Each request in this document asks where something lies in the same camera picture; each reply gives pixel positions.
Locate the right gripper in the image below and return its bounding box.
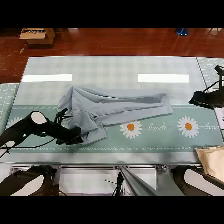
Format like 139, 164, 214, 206
188, 90, 224, 109

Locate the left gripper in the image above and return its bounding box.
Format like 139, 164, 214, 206
54, 125, 85, 146

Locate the pale blue-grey shirt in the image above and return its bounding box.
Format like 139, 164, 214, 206
56, 85, 175, 146

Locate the tan garment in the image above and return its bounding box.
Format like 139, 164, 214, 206
194, 145, 224, 184

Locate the blue object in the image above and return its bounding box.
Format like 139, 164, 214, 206
175, 27, 190, 37

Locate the cardboard box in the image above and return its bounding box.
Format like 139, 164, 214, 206
18, 27, 56, 46

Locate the silver frame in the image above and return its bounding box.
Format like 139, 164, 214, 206
0, 161, 224, 197

